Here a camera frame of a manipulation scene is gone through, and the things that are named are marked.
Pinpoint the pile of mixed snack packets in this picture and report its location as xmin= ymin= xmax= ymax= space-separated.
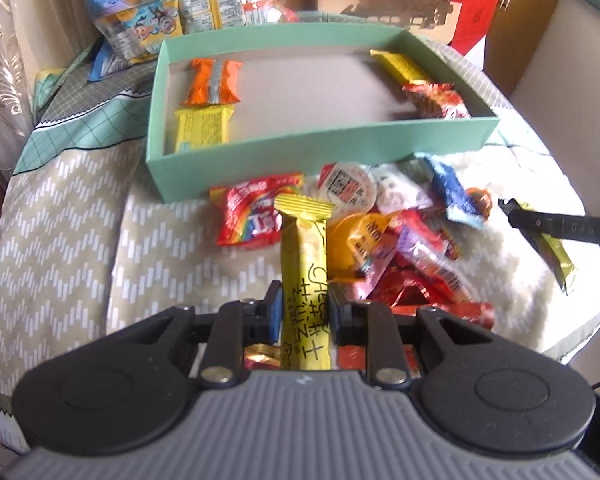
xmin=111 ymin=147 xmax=600 ymax=367

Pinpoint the orange snack packet silver stripe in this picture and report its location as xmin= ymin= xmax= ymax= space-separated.
xmin=186 ymin=58 xmax=244 ymax=107

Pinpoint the orange crinkled snack packet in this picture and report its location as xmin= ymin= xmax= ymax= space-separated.
xmin=326 ymin=211 xmax=407 ymax=282

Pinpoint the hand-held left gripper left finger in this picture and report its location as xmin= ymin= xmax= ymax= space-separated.
xmin=130 ymin=281 xmax=285 ymax=392

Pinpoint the cartoon dog snack bag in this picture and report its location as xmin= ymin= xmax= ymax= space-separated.
xmin=78 ymin=0 xmax=301 ymax=67

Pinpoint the mint green cardboard box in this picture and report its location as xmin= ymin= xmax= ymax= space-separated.
xmin=145 ymin=27 xmax=501 ymax=204

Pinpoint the small blue packet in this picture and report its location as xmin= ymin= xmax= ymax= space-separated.
xmin=87 ymin=41 xmax=133 ymax=82

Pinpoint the red foil snack packet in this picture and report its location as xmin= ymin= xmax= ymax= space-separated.
xmin=372 ymin=260 xmax=497 ymax=332

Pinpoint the wooden cabinet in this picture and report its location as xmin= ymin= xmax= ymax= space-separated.
xmin=482 ymin=0 xmax=564 ymax=102

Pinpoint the orange jelly cup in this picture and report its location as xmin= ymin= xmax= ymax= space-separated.
xmin=464 ymin=186 xmax=494 ymax=222

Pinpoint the white snack packet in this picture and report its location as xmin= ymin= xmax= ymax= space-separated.
xmin=371 ymin=164 xmax=434 ymax=214

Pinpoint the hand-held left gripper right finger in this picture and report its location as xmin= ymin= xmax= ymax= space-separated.
xmin=328 ymin=284 xmax=481 ymax=391

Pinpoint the beige embroidered curtain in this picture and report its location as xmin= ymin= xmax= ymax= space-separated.
xmin=0 ymin=0 xmax=98 ymax=183

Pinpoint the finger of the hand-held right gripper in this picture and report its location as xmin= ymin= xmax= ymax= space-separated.
xmin=497 ymin=199 xmax=600 ymax=246

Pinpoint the purple snack packet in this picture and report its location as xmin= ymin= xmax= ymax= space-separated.
xmin=394 ymin=212 xmax=462 ymax=286

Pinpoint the yellow square wavy packet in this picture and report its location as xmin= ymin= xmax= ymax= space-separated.
xmin=369 ymin=48 xmax=434 ymax=85

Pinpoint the long yellow snack bar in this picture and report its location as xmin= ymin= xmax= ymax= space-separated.
xmin=274 ymin=193 xmax=335 ymax=372

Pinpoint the red fries snack packet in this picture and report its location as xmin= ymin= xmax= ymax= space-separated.
xmin=401 ymin=82 xmax=472 ymax=121

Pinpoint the red rainbow candy packet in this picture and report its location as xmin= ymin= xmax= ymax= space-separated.
xmin=209 ymin=173 xmax=306 ymax=247

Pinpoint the yellow rectangular snack packet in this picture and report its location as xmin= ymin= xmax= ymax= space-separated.
xmin=173 ymin=105 xmax=236 ymax=155

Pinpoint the blue snack packet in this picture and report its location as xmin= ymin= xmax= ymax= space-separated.
xmin=414 ymin=154 xmax=487 ymax=229

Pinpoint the white lidded jelly cup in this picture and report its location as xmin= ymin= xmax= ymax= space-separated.
xmin=316 ymin=160 xmax=379 ymax=212

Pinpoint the olive yellow snack packet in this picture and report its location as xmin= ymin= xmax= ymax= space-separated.
xmin=520 ymin=205 xmax=579 ymax=295

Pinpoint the gold foil candy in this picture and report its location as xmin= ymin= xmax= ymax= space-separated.
xmin=244 ymin=344 xmax=284 ymax=372

